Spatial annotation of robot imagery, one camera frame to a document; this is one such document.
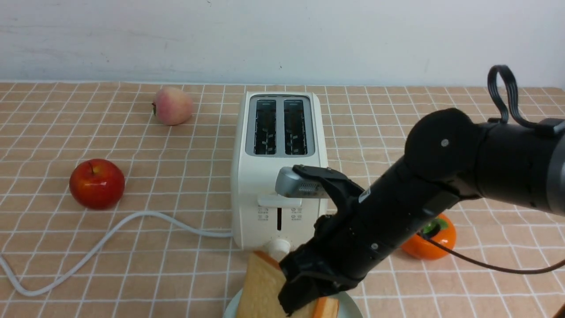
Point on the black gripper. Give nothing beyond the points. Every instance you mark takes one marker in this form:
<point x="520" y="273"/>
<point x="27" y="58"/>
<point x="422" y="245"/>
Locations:
<point x="345" y="247"/>

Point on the toast slice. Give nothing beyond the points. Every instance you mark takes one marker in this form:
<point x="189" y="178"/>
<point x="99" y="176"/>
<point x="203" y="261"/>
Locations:
<point x="326" y="307"/>
<point x="262" y="284"/>

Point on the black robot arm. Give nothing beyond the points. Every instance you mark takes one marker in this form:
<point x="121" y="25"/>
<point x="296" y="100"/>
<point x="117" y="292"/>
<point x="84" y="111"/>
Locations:
<point x="447" y="159"/>

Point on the light blue plate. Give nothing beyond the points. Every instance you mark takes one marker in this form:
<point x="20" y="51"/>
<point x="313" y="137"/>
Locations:
<point x="347" y="306"/>

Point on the white two-slot toaster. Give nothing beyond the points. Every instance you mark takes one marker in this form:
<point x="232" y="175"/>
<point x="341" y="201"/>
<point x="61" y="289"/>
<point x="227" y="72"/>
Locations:
<point x="275" y="130"/>

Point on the checkered orange tablecloth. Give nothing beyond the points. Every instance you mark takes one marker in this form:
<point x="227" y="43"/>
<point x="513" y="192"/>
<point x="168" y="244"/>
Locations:
<point x="151" y="269"/>

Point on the pink peach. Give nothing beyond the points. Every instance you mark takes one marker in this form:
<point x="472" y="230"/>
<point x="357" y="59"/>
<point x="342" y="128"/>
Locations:
<point x="172" y="106"/>

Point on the red apple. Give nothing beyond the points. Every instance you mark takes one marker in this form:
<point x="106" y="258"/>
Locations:
<point x="97" y="184"/>

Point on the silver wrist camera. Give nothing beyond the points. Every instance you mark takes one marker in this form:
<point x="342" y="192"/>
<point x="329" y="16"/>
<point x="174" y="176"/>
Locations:
<point x="291" y="185"/>

